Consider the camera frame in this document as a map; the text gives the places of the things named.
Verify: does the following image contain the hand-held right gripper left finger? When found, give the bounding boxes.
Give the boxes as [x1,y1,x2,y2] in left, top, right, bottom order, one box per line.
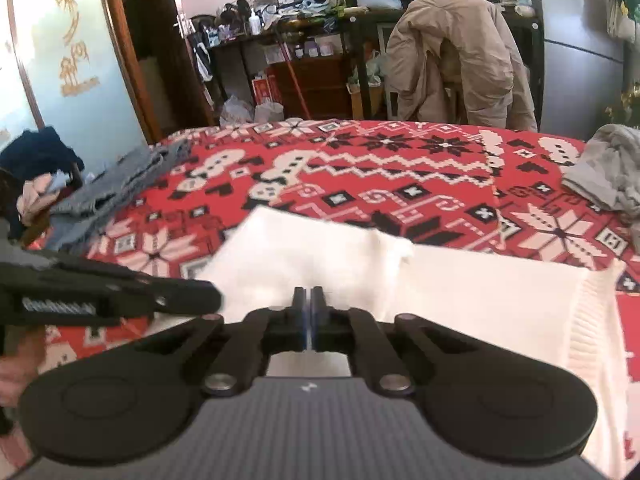
[124,286,311,397]

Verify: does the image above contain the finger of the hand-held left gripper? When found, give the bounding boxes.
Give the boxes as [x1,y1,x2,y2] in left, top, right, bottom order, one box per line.
[147,275,224,319]

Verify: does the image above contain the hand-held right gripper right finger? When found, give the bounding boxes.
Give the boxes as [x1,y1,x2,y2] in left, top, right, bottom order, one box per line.
[310,286,495,397]

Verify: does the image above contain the white knit sweater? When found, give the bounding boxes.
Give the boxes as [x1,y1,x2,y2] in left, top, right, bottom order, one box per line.
[150,206,629,479]

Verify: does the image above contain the person's left hand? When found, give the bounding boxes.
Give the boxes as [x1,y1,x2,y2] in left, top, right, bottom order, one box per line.
[0,331,49,407]

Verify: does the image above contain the wooden side table with clutter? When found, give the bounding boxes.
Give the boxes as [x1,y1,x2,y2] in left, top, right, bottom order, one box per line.
[10,170,71,241]

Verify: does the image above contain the blue jeans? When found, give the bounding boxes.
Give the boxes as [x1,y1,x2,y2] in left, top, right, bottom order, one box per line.
[46,141,194,254]

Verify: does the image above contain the dark blue garment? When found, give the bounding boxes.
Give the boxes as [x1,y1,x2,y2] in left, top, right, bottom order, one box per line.
[0,126,87,187]

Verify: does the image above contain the red patterned blanket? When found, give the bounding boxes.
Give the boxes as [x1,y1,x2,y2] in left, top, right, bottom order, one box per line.
[25,118,640,476]

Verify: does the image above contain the white plastic bag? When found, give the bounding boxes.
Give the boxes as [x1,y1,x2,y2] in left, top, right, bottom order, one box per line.
[253,101,287,124]
[219,95,254,126]

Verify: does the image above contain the red box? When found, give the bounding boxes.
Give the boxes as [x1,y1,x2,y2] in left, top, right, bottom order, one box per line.
[251,75,282,107]

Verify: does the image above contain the red broom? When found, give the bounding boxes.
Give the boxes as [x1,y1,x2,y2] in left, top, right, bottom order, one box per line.
[276,30,314,122]

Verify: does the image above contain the cluttered dark desk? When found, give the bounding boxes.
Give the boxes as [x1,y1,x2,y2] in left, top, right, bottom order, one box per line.
[186,4,362,122]

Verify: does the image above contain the beige jacket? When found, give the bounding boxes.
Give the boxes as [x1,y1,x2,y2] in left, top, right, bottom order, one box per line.
[384,0,539,132]

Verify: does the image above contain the grey garment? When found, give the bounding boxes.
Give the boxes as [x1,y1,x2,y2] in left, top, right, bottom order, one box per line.
[560,123,640,257]

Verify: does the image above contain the grey refrigerator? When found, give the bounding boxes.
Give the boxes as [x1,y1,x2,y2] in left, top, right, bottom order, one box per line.
[534,0,640,139]

